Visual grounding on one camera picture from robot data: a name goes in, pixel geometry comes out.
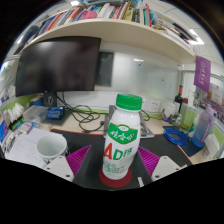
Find white wall socket row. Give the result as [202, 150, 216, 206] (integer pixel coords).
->
[141, 98, 163, 114]

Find blue box brown lid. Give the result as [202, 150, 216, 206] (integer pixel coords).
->
[29, 96, 45, 107]

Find translucent purple water bottle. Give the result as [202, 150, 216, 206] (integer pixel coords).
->
[191, 106, 217, 149]

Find white tissue pile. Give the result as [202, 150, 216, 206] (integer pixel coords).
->
[2, 102, 25, 129]

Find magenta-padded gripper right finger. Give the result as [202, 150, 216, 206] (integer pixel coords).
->
[137, 145, 183, 183]

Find clear plastic box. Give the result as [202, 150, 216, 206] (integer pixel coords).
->
[22, 105, 49, 128]

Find ceiling light panels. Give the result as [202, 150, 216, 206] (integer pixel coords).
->
[69, 0, 205, 46]

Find white drink bottle green cap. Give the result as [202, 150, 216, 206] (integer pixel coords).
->
[101, 93, 144, 181]

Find white printed paper sheet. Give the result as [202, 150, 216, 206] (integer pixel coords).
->
[4, 127, 51, 169]

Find small blue device box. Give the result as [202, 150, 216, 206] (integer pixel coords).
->
[45, 105, 66, 120]

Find black tangled cables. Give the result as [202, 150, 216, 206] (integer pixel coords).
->
[56, 93, 106, 134]

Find purple hanging pennant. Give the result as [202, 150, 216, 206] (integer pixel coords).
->
[193, 55, 212, 94]

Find dark wine bottle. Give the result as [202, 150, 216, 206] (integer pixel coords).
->
[173, 84, 184, 116]

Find black white patterned mug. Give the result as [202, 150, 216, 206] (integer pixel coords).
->
[36, 133, 70, 166]

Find black computer monitor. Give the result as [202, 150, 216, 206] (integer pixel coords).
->
[14, 35, 102, 108]

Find white tissue pack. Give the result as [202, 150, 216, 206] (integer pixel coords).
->
[203, 133, 221, 159]

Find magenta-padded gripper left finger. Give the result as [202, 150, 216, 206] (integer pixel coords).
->
[43, 144, 93, 183]

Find black desk mat red edge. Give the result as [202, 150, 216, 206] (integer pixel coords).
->
[49, 128, 194, 192]

